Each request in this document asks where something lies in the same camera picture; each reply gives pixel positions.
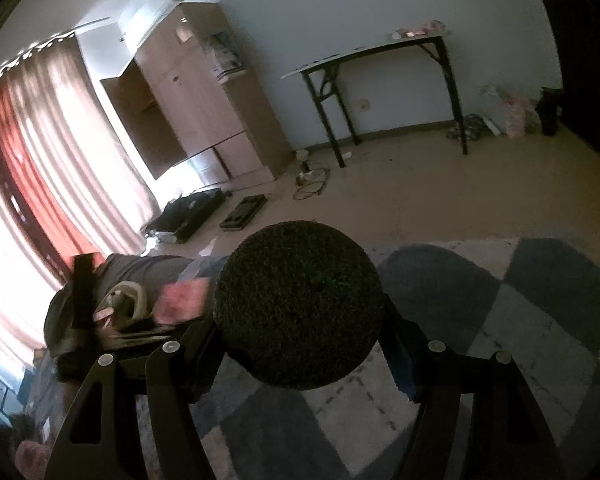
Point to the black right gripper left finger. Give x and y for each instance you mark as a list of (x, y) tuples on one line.
[(124, 402)]

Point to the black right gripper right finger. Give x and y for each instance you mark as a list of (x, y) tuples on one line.
[(508, 436)]

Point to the blue white checkered rug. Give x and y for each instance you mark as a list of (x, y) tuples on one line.
[(537, 298)]

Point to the pale green plastic basin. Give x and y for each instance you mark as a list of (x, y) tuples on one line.
[(124, 305)]

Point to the red box with white band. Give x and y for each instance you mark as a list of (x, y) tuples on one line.
[(181, 302)]

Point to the black open case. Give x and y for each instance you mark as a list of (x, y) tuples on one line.
[(181, 218)]

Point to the black foam tray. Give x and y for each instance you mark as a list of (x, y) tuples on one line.
[(243, 213)]

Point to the pink red curtain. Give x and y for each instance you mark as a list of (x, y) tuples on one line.
[(65, 177)]

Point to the pink plastic bag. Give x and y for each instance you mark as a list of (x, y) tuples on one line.
[(508, 114)]

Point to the black bin by door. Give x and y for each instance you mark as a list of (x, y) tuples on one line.
[(548, 109)]

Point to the wooden wardrobe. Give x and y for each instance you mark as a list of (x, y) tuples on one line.
[(174, 110)]

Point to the white bag on wardrobe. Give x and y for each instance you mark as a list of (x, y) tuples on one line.
[(225, 60)]

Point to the black leg folding table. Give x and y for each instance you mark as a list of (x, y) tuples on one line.
[(398, 83)]

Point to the power strip with cables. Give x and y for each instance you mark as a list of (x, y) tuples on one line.
[(310, 180)]

